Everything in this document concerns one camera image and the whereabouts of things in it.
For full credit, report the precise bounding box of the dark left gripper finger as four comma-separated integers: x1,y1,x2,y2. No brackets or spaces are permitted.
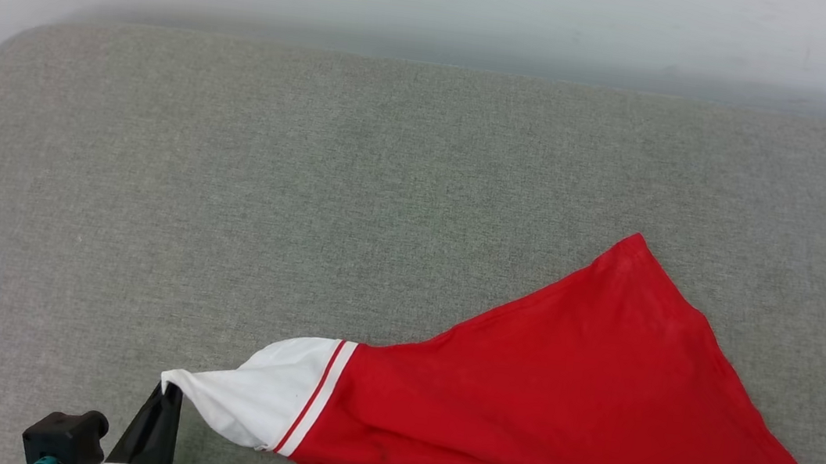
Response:
105,377,186,464

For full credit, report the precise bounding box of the red white sports jersey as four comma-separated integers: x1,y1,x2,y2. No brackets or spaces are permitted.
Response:
150,178,826,464

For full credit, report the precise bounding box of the grey fabric sofa cushion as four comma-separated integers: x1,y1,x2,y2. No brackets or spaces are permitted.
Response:
0,8,826,464

